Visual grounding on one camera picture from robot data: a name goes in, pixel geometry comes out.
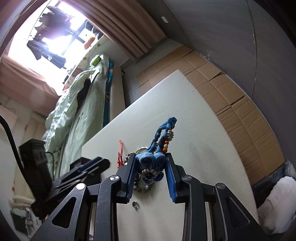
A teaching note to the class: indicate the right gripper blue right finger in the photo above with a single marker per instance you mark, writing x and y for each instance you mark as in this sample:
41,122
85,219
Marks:
230,220

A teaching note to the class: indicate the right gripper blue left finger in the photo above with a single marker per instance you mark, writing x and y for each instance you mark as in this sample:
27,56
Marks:
72,217

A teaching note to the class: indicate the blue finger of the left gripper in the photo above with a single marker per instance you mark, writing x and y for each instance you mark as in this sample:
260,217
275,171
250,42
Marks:
90,172

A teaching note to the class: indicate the black jewelry box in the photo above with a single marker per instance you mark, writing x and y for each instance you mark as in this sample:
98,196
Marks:
77,166

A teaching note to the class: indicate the white pillow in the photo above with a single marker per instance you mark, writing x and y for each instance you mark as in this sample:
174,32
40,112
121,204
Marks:
277,212

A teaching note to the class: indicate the light green duvet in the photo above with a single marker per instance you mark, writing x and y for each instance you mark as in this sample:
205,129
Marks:
71,108

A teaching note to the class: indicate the flattened cardboard sheets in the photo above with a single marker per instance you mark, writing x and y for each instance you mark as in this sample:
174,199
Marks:
250,133

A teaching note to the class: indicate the green small object on bed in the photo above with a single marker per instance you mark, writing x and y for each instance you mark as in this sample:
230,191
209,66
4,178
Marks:
94,62

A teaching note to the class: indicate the pink curtain left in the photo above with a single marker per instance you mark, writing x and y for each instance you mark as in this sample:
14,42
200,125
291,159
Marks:
26,87

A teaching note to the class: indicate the pink curtain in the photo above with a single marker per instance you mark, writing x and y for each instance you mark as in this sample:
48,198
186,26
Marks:
26,87
126,23

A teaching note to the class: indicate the pink curtain right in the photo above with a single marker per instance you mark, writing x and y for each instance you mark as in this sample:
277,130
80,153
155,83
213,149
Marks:
126,23

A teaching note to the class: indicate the hanging dark clothes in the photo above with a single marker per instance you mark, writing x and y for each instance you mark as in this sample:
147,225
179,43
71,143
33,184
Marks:
59,34

